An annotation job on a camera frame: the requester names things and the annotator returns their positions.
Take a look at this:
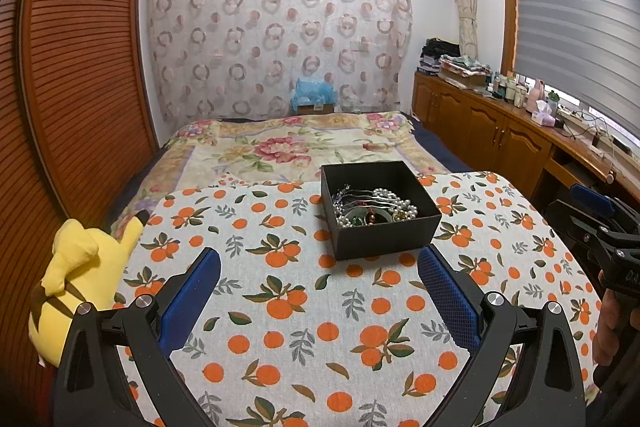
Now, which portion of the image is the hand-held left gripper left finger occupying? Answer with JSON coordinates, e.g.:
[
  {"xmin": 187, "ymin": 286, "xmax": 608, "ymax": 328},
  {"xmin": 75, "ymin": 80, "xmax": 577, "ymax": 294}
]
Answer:
[{"xmin": 50, "ymin": 247, "xmax": 222, "ymax": 427}]

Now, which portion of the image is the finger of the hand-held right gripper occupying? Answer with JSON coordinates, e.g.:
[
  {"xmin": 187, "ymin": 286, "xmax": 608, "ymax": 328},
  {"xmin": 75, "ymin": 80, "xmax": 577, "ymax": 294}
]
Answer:
[
  {"xmin": 569, "ymin": 183, "xmax": 640, "ymax": 234},
  {"xmin": 544, "ymin": 198, "xmax": 610, "ymax": 259}
]

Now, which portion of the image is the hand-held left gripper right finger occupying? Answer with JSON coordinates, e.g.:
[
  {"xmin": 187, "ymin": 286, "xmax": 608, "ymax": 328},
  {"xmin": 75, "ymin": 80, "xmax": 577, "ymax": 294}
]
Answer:
[{"xmin": 416, "ymin": 244, "xmax": 587, "ymax": 427}]

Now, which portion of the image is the black jewelry box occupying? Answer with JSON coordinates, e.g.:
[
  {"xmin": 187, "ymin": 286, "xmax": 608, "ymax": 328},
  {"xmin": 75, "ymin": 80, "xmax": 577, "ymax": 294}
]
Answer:
[{"xmin": 320, "ymin": 160, "xmax": 442, "ymax": 261}]

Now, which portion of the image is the person's right forearm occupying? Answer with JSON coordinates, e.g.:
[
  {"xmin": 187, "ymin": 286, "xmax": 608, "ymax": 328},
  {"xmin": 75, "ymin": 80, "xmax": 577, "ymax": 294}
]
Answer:
[{"xmin": 595, "ymin": 347, "xmax": 640, "ymax": 427}]

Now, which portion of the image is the person's right hand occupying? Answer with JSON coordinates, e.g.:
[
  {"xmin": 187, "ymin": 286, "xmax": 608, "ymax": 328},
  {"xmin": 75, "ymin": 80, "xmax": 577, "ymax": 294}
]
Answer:
[{"xmin": 592, "ymin": 272, "xmax": 627, "ymax": 366}]

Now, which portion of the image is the pink tissue box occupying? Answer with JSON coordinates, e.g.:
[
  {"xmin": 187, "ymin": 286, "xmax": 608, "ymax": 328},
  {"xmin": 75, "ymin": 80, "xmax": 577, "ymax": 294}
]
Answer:
[{"xmin": 531, "ymin": 102, "xmax": 557, "ymax": 128}]

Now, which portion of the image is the orange fruit print cloth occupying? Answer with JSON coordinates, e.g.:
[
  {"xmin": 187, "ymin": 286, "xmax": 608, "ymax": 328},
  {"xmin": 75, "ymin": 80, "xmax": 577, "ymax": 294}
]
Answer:
[{"xmin": 107, "ymin": 170, "xmax": 603, "ymax": 427}]

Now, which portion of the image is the pink bottle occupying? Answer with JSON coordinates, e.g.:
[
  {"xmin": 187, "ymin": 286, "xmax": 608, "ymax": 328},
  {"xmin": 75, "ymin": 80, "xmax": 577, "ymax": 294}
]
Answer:
[{"xmin": 525, "ymin": 78, "xmax": 547, "ymax": 110}]

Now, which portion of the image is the yellow plush toy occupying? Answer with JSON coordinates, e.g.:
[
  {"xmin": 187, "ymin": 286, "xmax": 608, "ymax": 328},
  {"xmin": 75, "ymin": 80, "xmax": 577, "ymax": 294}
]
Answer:
[{"xmin": 27, "ymin": 209, "xmax": 151, "ymax": 368}]

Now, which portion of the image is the long wooden cabinet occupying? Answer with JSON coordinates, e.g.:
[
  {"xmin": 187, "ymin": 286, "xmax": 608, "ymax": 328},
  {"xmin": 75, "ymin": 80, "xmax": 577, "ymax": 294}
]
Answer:
[{"xmin": 411, "ymin": 71, "xmax": 640, "ymax": 228}]

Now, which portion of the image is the group of cosmetic bottles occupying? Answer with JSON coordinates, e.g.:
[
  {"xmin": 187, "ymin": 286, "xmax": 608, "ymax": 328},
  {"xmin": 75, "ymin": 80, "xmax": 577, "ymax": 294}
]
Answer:
[{"xmin": 492, "ymin": 72, "xmax": 531, "ymax": 105}]

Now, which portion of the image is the floral blanket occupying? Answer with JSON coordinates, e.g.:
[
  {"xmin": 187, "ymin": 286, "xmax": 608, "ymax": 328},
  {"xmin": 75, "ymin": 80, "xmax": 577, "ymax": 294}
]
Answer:
[{"xmin": 112, "ymin": 111, "xmax": 451, "ymax": 238}]

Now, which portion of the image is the grey striped window blind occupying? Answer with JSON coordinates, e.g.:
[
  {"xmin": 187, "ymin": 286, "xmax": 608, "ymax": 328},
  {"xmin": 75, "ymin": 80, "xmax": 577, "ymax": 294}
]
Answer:
[{"xmin": 510, "ymin": 0, "xmax": 640, "ymax": 138}]

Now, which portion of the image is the pile of folded clothes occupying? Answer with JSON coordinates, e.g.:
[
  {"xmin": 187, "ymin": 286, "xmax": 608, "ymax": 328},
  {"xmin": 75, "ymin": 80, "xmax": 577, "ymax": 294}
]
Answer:
[{"xmin": 419, "ymin": 38, "xmax": 493, "ymax": 88}]

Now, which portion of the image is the blue plastic bag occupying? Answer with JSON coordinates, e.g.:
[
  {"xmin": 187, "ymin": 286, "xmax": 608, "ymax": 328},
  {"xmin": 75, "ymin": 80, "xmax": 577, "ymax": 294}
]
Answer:
[{"xmin": 290, "ymin": 78, "xmax": 335, "ymax": 108}]

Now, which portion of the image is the brown slatted wooden wardrobe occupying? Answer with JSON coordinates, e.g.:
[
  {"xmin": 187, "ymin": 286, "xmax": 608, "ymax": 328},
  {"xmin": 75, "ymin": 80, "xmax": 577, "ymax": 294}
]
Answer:
[{"xmin": 0, "ymin": 0, "xmax": 163, "ymax": 427}]

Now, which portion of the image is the circle pattern sheer curtain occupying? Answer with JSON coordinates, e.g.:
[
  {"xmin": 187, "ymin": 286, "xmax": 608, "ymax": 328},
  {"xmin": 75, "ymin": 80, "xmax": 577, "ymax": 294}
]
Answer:
[{"xmin": 145, "ymin": 0, "xmax": 413, "ymax": 132}]

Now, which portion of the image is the white pearl necklace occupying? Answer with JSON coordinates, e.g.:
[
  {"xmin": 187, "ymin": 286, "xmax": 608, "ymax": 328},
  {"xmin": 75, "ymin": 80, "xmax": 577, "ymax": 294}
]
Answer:
[{"xmin": 334, "ymin": 188, "xmax": 419, "ymax": 228}]

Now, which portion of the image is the silver chain necklace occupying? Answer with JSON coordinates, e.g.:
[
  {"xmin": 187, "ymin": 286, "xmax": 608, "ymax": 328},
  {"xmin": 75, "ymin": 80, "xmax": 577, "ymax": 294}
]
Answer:
[{"xmin": 332, "ymin": 184, "xmax": 381, "ymax": 212}]

